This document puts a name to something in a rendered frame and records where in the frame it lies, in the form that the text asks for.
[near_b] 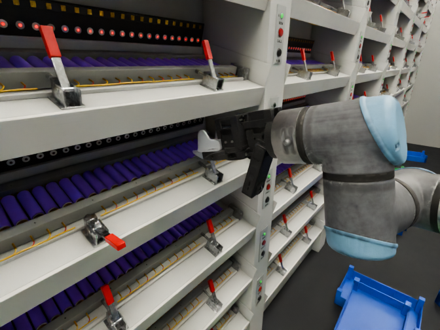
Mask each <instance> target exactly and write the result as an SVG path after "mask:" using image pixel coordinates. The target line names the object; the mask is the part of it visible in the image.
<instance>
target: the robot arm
mask: <svg viewBox="0 0 440 330"><path fill-rule="evenodd" d="M215 125H216V128H215V139H210V137H209V136H208V135H207V133H206V131H205V130H200V131H199V132H198V150H194V151H192V152H193V154H195V155H196V156H198V157H200V158H202V159H204V160H242V159H245V158H248V159H251V160H250V163H249V167H248V170H247V174H246V178H245V181H244V185H243V188H242V193H243V194H245V195H246V196H248V197H250V198H253V197H254V196H256V195H258V194H260V193H261V192H262V191H263V188H264V186H265V181H266V177H267V175H268V172H269V169H270V166H271V164H272V160H273V158H277V159H278V160H279V161H280V162H281V163H284V164H322V172H323V199H324V212H325V225H324V229H325V233H326V240H327V243H328V245H329V246H330V247H331V248H332V249H333V250H335V251H336V252H338V253H340V254H343V255H347V256H348V257H352V258H355V259H362V260H368V261H383V260H387V259H391V258H392V257H393V256H394V255H395V254H396V249H397V248H398V244H397V243H396V234H399V233H400V232H402V231H404V230H406V229H408V228H409V227H411V226H413V227H418V228H420V229H424V230H428V231H432V232H436V233H439V234H440V175H439V174H435V173H433V172H432V171H429V170H427V169H423V168H416V167H406V168H399V169H396V170H395V166H400V165H402V164H403V163H405V161H406V159H407V133H406V127H405V120H404V116H403V111H402V108H401V105H400V103H399V102H398V100H397V99H396V98H394V97H393V96H389V95H384V96H373V97H365V96H362V97H360V98H359V99H354V100H346V101H339V102H334V103H326V104H321V105H314V106H310V107H299V108H294V109H286V110H282V108H281V107H275V108H271V109H263V110H259V111H258V110H257V111H250V112H246V113H238V114H236V116H231V117H224V118H220V119H215Z"/></svg>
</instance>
